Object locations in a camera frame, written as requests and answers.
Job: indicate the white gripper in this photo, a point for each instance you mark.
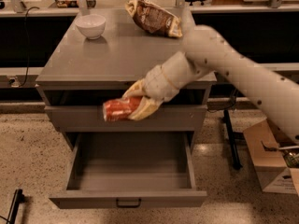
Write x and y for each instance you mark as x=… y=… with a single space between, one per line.
x=157 y=82

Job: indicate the red coke can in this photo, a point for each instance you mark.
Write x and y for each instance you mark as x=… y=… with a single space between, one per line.
x=119 y=109

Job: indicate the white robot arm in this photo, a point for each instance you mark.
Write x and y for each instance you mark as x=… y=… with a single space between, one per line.
x=204 y=50

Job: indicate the closed grey upper drawer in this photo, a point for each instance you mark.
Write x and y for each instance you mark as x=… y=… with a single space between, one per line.
x=89 y=118

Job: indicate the grey drawer cabinet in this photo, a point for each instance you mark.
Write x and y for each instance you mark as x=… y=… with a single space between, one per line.
x=88 y=72

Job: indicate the open grey drawer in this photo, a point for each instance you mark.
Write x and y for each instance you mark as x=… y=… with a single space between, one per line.
x=130 y=170

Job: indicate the brown chip bag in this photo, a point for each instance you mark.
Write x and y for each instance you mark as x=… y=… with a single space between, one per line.
x=154 y=19

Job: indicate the white bowl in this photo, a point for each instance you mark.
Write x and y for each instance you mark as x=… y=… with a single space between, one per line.
x=91 y=26

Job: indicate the black stand with clamp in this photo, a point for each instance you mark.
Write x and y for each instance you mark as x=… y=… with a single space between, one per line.
x=231 y=135

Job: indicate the cardboard box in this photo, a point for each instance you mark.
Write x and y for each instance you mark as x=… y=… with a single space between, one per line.
x=267 y=146

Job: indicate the black floor stand left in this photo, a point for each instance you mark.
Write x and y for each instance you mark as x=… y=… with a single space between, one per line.
x=17 y=200

